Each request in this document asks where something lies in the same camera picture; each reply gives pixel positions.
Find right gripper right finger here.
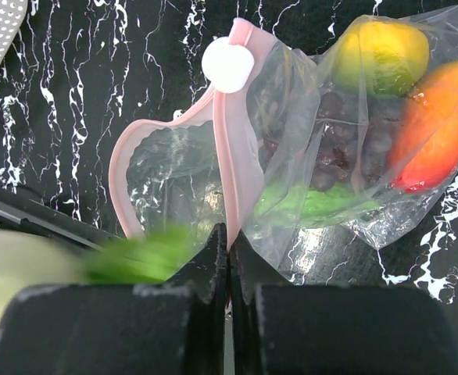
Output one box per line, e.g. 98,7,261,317
228,234,458,374

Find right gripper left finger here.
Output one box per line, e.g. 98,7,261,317
0,224,227,374

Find white radish toy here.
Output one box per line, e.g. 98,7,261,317
0,226,195,317

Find purple grape bunch toy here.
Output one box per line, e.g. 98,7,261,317
246,88,403,192

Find clear zip top bag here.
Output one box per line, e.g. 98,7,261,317
109,5,458,267

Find white bag zip slider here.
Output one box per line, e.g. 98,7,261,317
202,37,255,94

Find green vegetable toy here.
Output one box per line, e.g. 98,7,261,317
253,183,380,228

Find black marble pattern mat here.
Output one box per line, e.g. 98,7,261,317
0,1,458,306

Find yellow fruit toy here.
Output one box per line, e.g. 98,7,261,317
331,20,430,96

